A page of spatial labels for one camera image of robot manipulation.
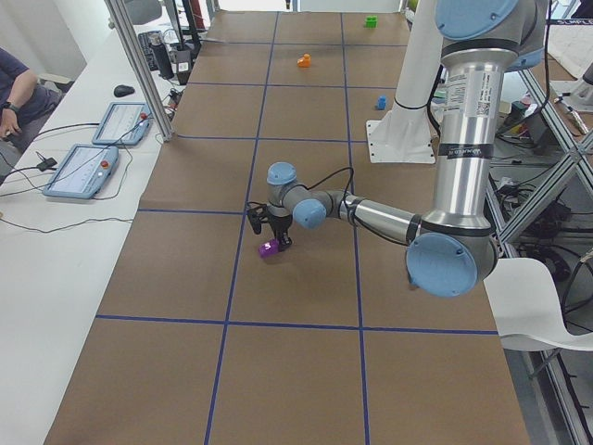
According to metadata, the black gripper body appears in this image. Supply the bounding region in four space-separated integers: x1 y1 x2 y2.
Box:
268 212 293 237

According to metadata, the purple trapezoid block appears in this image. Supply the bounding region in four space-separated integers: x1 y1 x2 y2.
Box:
258 239 280 259

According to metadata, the orange trapezoid block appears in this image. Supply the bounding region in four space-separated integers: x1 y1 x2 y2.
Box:
296 53 311 69

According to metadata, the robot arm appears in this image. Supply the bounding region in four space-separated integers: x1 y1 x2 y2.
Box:
247 1 549 298

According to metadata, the small blue block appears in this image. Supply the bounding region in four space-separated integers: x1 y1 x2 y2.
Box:
375 95 388 110

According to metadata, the upper teach pendant tablet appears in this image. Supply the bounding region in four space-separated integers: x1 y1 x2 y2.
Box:
92 101 151 146

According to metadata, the teach pendant tablet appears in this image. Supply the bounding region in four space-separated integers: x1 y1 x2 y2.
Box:
92 101 151 146
43 144 119 199

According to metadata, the lower teach pendant tablet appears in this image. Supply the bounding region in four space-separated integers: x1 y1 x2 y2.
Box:
43 144 119 199

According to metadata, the black computer mouse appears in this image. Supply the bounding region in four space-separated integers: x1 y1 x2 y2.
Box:
113 84 135 98

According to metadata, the black water bottle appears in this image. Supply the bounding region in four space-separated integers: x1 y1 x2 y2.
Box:
149 33 174 80

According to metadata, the green block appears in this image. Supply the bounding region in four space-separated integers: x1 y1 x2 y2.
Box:
364 15 378 29

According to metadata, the black keyboard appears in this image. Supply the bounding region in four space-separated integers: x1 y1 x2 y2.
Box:
137 31 161 71

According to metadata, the white chair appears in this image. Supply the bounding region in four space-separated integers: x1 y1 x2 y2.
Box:
484 258 592 351

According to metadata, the seated person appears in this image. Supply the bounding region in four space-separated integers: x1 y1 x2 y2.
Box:
0 48 63 180

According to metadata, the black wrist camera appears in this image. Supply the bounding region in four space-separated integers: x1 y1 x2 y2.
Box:
246 201 269 235

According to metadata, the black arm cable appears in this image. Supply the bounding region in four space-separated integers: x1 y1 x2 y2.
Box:
305 166 356 205

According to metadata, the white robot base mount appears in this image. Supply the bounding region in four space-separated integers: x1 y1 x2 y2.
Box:
366 0 443 164

